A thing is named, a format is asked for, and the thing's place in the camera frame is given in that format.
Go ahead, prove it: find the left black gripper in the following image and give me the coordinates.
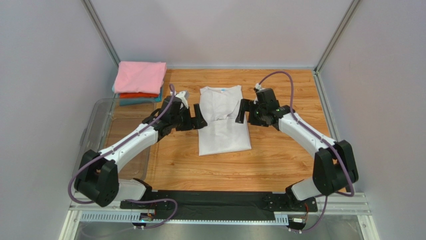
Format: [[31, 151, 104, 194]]
[[170, 103, 208, 131]]

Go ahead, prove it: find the white t-shirt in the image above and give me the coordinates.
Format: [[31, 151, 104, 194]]
[[198, 85, 252, 156]]

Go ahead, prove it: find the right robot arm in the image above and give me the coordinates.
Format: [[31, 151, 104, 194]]
[[235, 88, 359, 202]]

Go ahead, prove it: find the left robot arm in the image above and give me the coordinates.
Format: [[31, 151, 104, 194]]
[[68, 97, 208, 207]]

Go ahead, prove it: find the orange folded t-shirt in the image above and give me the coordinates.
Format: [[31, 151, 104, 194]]
[[118, 92, 160, 99]]

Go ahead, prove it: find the teal folded t-shirt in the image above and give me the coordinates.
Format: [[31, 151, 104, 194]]
[[115, 87, 164, 106]]

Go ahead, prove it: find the pink folded t-shirt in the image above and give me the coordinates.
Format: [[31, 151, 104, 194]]
[[113, 61, 167, 95]]

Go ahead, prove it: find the black base mat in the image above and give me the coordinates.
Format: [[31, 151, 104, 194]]
[[120, 190, 318, 221]]

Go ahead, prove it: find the clear plastic bin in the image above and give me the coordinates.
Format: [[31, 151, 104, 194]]
[[73, 98, 159, 174]]

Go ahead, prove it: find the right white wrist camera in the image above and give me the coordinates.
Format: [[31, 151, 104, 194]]
[[253, 83, 264, 94]]

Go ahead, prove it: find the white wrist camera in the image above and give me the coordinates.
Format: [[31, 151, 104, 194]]
[[253, 83, 264, 94], [174, 90, 190, 109]]

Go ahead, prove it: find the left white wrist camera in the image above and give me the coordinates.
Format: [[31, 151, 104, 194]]
[[174, 90, 190, 109]]

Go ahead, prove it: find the right aluminium frame post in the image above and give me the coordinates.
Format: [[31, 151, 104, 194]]
[[314, 0, 362, 75]]

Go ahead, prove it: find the aluminium frame post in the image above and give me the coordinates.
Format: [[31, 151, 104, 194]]
[[314, 0, 362, 75], [81, 0, 121, 68]]

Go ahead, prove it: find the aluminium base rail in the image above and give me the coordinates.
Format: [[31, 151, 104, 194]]
[[60, 190, 379, 240]]

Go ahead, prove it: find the left aluminium frame post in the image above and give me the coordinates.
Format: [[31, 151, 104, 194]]
[[81, 0, 121, 68]]

